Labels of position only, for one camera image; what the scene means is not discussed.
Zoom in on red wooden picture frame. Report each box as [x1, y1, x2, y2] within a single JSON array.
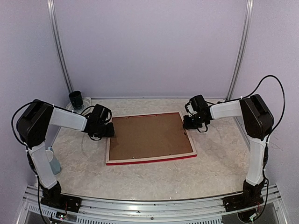
[[105, 111, 198, 166]]

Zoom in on brown backing board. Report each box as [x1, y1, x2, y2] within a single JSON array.
[[108, 112, 193, 161]]

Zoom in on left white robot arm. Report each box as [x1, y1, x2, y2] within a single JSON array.
[[11, 99, 115, 213]]

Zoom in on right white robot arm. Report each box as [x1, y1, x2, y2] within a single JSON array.
[[183, 94, 274, 212]]

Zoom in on white round plate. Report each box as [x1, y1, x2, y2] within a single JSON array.
[[66, 98, 91, 113]]

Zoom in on black cup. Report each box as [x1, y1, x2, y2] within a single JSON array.
[[68, 91, 83, 108]]

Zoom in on light blue paper cup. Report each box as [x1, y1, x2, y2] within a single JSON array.
[[46, 147, 62, 175]]

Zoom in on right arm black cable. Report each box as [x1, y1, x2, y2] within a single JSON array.
[[218, 74, 286, 140]]

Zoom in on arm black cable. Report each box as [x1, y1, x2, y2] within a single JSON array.
[[10, 102, 51, 224], [218, 74, 286, 140]]

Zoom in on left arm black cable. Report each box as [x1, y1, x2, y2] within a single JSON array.
[[10, 102, 51, 224]]

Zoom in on front aluminium rail base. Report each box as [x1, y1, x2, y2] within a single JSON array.
[[15, 185, 290, 224]]

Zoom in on right aluminium corner post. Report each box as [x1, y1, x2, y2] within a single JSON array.
[[226, 0, 254, 100]]

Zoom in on aluminium corner post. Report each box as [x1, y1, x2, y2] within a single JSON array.
[[226, 0, 254, 100], [47, 0, 73, 93]]

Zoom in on left aluminium corner post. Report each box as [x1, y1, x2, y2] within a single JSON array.
[[47, 0, 73, 93]]

